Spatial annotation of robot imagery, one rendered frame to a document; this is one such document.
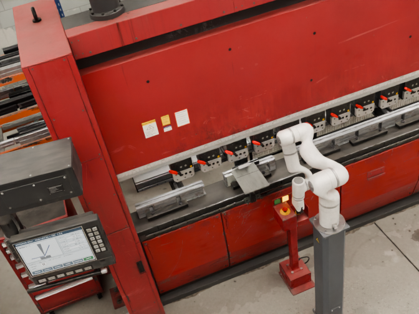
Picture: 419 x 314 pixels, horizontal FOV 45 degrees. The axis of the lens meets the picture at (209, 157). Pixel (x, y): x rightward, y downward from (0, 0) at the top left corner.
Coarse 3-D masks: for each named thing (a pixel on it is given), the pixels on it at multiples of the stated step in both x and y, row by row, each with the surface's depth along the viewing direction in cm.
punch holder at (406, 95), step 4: (412, 80) 370; (416, 80) 371; (400, 84) 375; (404, 84) 370; (408, 84) 371; (412, 84) 372; (416, 84) 373; (400, 88) 377; (404, 88) 372; (412, 88) 375; (416, 88) 375; (400, 92) 379; (404, 92) 374; (408, 92) 375; (416, 92) 378; (400, 96) 381; (404, 96) 376; (408, 96) 377; (412, 96) 379; (416, 96) 380
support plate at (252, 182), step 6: (246, 168) 361; (252, 168) 361; (234, 174) 358; (240, 174) 357; (246, 174) 356; (252, 174) 356; (258, 174) 355; (240, 180) 353; (246, 180) 352; (252, 180) 351; (258, 180) 350; (264, 180) 349; (240, 186) 349; (246, 186) 347; (252, 186) 347; (258, 186) 346; (264, 186) 345; (246, 192) 343; (252, 192) 344
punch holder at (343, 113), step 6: (348, 102) 360; (330, 108) 359; (336, 108) 360; (342, 108) 362; (348, 108) 364; (336, 114) 363; (342, 114) 365; (348, 114) 366; (330, 120) 366; (336, 120) 366; (342, 120) 368; (348, 120) 370
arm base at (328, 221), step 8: (320, 208) 300; (336, 208) 297; (320, 216) 305; (328, 216) 300; (336, 216) 302; (320, 224) 310; (328, 224) 305; (336, 224) 305; (344, 224) 308; (328, 232) 305; (336, 232) 305
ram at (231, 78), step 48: (336, 0) 309; (384, 0) 321; (192, 48) 294; (240, 48) 305; (288, 48) 317; (336, 48) 330; (384, 48) 344; (96, 96) 290; (144, 96) 301; (192, 96) 312; (240, 96) 325; (288, 96) 338; (336, 96) 353; (144, 144) 320; (192, 144) 334
